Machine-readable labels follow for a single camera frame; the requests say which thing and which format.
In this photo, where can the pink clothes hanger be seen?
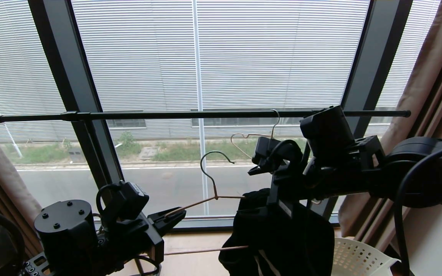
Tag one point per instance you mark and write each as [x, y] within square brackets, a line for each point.
[278, 119]
[216, 196]

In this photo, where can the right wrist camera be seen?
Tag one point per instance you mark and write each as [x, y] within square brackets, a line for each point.
[265, 149]

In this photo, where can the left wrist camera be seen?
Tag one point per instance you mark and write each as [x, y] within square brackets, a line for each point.
[132, 201]

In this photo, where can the black shorts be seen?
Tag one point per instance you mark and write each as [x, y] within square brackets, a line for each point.
[301, 241]

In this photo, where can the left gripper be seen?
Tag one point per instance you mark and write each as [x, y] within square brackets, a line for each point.
[136, 237]

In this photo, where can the black clothes rack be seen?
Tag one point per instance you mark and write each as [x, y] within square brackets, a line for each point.
[167, 115]

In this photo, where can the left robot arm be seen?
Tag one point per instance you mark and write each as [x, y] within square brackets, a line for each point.
[63, 230]

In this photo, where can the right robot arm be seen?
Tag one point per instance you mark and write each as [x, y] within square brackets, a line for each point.
[416, 172]

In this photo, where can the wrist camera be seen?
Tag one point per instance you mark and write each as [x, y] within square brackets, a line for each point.
[265, 149]
[132, 201]

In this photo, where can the window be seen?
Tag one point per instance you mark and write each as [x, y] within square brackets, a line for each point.
[374, 57]

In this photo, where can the white laundry basket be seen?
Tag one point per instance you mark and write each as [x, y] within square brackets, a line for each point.
[359, 257]

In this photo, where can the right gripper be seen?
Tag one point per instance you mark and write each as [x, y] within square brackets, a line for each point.
[290, 188]

